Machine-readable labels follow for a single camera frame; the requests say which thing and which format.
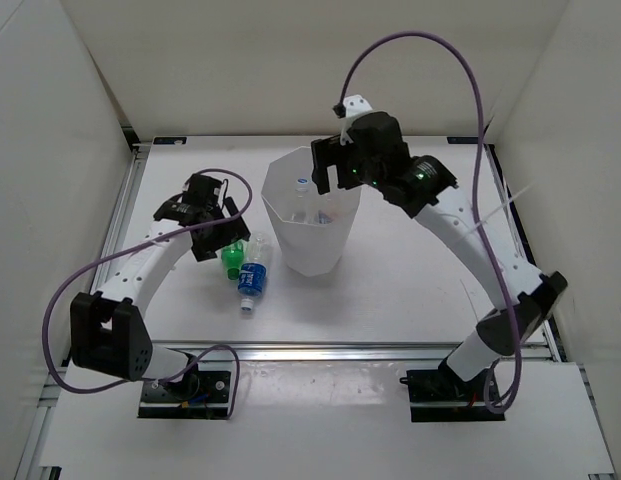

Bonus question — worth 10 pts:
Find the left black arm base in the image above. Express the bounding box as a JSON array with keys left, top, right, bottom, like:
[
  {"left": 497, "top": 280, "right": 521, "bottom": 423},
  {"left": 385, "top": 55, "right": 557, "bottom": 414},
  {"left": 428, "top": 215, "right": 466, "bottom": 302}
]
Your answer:
[{"left": 137, "top": 363, "right": 235, "bottom": 420}]

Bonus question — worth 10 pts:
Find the white octagonal bin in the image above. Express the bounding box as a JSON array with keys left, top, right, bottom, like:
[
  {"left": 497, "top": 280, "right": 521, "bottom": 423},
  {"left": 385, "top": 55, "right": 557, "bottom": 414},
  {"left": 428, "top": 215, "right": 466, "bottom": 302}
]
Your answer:
[{"left": 261, "top": 147, "right": 361, "bottom": 277}]

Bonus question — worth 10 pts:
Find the orange blue label bottle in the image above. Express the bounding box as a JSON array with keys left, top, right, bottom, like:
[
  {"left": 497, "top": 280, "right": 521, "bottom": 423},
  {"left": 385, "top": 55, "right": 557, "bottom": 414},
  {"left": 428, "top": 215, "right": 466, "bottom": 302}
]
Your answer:
[{"left": 290, "top": 178, "right": 337, "bottom": 225}]

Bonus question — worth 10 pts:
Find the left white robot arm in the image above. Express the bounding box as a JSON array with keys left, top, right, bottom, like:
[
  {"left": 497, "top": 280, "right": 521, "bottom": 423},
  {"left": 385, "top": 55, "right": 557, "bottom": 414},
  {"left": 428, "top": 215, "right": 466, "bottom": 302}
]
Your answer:
[{"left": 70, "top": 173, "right": 250, "bottom": 400}]

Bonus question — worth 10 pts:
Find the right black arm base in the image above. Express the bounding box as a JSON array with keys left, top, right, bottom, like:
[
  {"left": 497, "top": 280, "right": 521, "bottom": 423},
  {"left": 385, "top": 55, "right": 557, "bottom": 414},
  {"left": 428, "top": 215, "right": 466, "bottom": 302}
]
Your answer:
[{"left": 399, "top": 369, "right": 505, "bottom": 423}]

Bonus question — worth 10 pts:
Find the green plastic bottle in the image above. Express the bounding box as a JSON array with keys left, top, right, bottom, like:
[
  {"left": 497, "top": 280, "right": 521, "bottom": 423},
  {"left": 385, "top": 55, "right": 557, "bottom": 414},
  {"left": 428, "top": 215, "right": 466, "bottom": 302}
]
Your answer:
[{"left": 221, "top": 240, "right": 245, "bottom": 281}]

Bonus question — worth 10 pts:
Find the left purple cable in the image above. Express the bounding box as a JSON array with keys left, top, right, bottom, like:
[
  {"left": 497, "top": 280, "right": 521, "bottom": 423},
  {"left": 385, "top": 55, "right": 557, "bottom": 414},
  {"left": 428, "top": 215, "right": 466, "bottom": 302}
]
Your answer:
[{"left": 42, "top": 169, "right": 255, "bottom": 421}]

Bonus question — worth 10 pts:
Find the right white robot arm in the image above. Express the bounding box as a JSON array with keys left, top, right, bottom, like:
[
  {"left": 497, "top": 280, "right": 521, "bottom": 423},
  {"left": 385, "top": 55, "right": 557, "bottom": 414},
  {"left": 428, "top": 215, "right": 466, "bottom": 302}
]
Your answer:
[{"left": 311, "top": 97, "right": 567, "bottom": 400}]

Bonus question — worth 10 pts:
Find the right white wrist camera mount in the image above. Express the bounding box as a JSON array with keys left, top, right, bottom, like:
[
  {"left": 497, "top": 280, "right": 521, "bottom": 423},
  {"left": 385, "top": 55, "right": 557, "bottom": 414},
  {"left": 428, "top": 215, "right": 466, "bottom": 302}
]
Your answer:
[{"left": 333, "top": 95, "right": 374, "bottom": 146}]

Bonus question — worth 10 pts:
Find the blue label clear bottle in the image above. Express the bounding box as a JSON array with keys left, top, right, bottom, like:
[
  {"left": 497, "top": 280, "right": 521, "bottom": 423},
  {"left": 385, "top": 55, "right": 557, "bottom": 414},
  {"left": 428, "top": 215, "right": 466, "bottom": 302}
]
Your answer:
[{"left": 238, "top": 232, "right": 273, "bottom": 314}]

